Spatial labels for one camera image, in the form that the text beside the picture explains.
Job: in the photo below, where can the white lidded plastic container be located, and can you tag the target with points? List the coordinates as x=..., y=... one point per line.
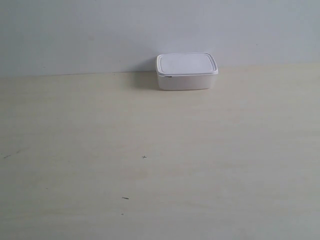
x=186, y=71

